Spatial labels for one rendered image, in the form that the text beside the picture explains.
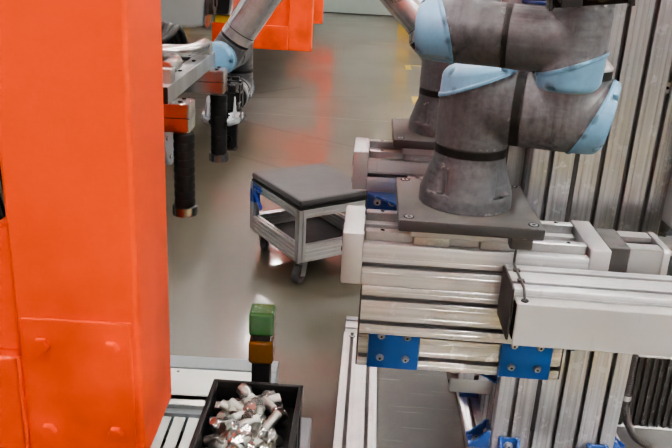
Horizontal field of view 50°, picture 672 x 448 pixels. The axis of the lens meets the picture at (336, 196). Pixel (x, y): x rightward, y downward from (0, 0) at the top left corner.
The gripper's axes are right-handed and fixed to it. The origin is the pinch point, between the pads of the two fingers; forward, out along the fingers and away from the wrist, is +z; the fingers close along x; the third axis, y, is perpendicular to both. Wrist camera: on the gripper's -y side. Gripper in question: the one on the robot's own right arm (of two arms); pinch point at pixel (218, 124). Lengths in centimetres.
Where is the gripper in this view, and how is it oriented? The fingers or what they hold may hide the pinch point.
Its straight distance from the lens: 160.1
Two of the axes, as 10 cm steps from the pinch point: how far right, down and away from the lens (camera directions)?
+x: 10.0, 0.5, 0.0
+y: 0.5, -9.5, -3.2
